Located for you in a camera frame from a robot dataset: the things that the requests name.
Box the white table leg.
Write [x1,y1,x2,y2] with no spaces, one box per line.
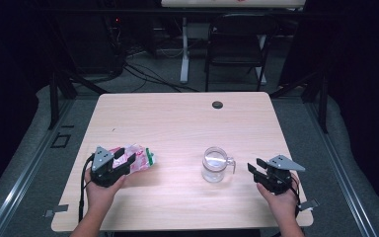
[180,16,191,85]

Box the clear plastic jar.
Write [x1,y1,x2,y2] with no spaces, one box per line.
[200,146,237,184]

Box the black metal stand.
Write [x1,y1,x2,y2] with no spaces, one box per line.
[269,70,330,134]
[47,70,110,131]

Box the person's right hand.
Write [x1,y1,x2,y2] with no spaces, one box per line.
[256,172,301,227]

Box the black folding chair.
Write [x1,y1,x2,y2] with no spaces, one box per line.
[204,13,279,93]

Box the person's left hand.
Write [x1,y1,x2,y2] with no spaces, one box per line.
[84,168,127,215]

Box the red and white plastic bag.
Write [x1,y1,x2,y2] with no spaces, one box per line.
[108,143,157,175]

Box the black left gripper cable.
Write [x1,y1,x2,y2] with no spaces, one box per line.
[77,153,95,223]

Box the black floor cable bundle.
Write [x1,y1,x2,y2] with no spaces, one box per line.
[122,62,200,94]

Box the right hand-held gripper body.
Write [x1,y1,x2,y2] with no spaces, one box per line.
[252,154,306,196]

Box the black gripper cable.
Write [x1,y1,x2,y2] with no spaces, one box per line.
[77,153,95,223]
[288,179,302,219]

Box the dark equipment rack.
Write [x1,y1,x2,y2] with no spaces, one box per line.
[72,0,126,75]

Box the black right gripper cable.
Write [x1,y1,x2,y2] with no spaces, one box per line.
[288,179,302,219]

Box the aluminium floor rail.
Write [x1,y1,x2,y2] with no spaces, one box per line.
[0,98,76,237]
[304,98,379,237]

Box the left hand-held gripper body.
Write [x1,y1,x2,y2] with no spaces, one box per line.
[89,145,132,189]

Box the light background table top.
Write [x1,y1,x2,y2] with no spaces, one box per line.
[160,0,307,9]

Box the grey metal clip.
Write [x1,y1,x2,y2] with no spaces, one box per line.
[297,197,320,212]
[42,203,70,219]

